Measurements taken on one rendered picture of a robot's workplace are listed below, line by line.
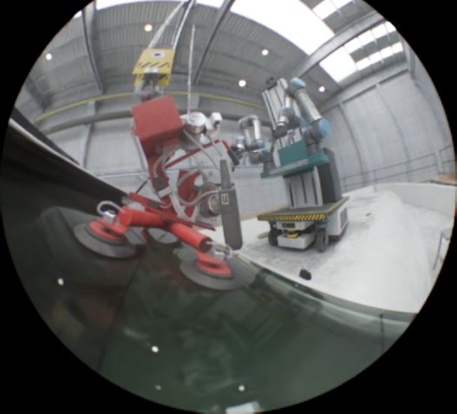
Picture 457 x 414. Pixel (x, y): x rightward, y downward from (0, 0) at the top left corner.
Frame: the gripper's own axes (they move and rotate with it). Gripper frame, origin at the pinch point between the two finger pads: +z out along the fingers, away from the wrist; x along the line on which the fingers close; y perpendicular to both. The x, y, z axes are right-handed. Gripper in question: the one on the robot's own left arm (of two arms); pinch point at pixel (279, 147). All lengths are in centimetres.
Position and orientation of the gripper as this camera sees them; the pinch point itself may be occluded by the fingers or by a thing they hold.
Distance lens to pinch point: 81.9
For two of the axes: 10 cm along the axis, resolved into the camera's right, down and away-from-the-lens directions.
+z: -2.9, 9.4, -1.7
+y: -8.6, -3.3, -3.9
